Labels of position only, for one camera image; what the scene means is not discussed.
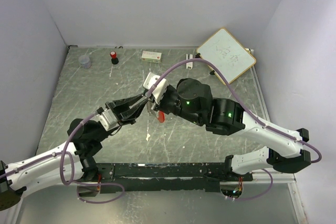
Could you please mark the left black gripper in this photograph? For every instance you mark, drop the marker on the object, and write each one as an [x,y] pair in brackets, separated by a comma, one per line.
[129,115]

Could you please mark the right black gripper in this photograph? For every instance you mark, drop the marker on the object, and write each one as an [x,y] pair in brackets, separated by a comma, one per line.
[159,106]

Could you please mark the red handled metal keyring holder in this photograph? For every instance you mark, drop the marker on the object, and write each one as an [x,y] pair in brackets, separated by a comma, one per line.
[159,115]

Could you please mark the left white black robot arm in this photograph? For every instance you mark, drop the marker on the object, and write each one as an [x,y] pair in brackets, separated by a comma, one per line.
[72,161]

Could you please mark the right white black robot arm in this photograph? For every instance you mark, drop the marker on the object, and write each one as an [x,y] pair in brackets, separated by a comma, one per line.
[282,149]

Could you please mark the white stapler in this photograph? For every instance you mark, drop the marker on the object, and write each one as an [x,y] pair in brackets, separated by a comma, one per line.
[189,65]

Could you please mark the red black stamp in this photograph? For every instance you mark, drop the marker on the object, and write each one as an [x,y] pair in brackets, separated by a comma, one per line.
[114,58]

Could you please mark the white green staple box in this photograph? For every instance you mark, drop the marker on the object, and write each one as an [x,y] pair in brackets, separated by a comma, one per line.
[150,56]

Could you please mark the yellow framed whiteboard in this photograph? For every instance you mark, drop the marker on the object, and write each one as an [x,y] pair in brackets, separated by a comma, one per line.
[227,54]

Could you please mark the clear plastic cup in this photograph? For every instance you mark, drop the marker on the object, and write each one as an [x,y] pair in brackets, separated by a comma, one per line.
[85,61]

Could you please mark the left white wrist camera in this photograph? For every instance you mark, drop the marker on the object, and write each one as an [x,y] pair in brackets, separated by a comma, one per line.
[107,118]

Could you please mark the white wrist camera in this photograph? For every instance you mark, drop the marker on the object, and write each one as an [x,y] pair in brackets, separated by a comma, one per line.
[107,118]
[155,86]

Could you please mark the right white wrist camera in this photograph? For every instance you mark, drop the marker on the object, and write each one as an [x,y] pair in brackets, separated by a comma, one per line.
[155,86]

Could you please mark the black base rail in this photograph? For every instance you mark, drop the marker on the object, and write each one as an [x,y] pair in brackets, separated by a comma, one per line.
[164,176]

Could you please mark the aluminium extrusion rail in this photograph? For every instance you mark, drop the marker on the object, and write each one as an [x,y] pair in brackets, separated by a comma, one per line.
[263,176]

